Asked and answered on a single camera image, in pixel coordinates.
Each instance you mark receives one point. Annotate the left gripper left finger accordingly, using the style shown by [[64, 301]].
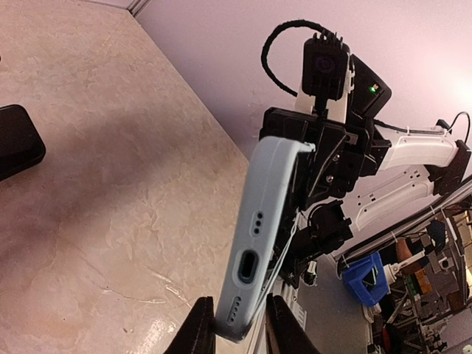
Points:
[[196, 332]]

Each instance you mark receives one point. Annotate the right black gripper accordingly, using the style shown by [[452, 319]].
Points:
[[340, 150]]

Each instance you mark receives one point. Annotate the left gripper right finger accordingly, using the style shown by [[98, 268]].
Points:
[[283, 333]]

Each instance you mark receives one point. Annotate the light blue phone case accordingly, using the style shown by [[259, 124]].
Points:
[[248, 279]]

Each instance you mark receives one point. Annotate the black phone case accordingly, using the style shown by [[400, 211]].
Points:
[[21, 144]]

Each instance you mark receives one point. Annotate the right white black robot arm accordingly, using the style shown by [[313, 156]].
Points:
[[361, 170]]

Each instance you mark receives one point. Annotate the blue plastic storage bin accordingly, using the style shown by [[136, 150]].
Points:
[[366, 281]]

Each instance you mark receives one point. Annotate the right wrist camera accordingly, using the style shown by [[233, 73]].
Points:
[[327, 77]]

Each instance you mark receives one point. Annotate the right aluminium frame post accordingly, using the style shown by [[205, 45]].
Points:
[[134, 7]]

